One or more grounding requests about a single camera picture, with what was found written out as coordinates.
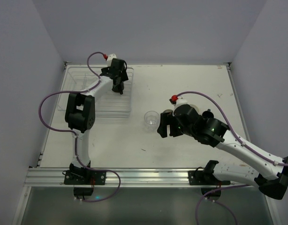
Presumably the cream brown-banded cup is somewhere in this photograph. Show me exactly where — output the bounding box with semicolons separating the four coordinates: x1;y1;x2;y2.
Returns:
163;109;173;113

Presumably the clear glass cup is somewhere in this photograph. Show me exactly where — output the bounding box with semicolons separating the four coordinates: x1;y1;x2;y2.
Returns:
144;111;160;131

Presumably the teal mug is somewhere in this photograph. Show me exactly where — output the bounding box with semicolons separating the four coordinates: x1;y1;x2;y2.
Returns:
190;104;199;112

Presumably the black mug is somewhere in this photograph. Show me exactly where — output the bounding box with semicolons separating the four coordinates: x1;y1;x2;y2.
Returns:
112;81;124;95

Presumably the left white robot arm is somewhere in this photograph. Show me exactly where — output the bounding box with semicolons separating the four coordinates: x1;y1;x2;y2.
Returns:
65;58;128;175

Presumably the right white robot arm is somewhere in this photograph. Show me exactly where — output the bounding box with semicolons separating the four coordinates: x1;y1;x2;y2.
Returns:
157;104;288;200

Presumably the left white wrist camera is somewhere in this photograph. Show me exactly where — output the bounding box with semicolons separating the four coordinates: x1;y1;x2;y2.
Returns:
103;53;117;67

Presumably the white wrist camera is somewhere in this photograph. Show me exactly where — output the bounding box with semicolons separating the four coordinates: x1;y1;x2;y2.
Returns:
169;95;188;107
103;53;117;67

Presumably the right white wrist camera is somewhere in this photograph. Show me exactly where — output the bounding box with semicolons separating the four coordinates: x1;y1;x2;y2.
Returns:
169;95;188;107

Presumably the white wire dish rack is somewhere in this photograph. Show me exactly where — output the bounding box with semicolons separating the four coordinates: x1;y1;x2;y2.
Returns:
61;65;134;118

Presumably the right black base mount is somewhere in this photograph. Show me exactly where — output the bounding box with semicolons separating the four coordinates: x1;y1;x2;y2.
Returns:
188;165;222;195

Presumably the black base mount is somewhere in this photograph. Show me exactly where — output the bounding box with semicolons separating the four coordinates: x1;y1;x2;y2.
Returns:
188;165;222;195
62;164;106;200

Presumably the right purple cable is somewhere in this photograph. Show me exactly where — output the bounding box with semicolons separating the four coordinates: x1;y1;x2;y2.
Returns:
171;91;288;225

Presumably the aluminium mounting rail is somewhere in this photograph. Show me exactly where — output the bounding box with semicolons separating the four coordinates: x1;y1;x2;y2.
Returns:
24;166;273;188

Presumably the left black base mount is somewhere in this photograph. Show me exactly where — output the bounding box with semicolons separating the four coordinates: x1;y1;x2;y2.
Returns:
62;164;106;200

